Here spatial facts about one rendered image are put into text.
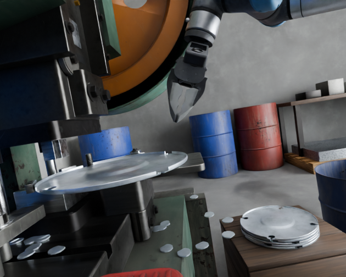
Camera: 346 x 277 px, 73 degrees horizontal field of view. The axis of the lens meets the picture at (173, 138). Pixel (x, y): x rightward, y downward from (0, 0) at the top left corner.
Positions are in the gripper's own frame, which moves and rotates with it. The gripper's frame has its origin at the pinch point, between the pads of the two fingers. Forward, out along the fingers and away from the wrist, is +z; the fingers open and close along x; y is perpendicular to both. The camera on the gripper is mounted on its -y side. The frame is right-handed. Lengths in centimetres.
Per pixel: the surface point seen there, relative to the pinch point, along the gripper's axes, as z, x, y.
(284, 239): 31, -48, 23
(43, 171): 84, 110, 160
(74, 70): -3.0, 19.8, -13.5
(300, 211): 24, -62, 42
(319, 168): 5, -85, 76
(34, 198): 20.6, 19.9, -16.5
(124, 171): 11.8, 6.1, -15.0
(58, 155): 13.7, 20.4, -10.4
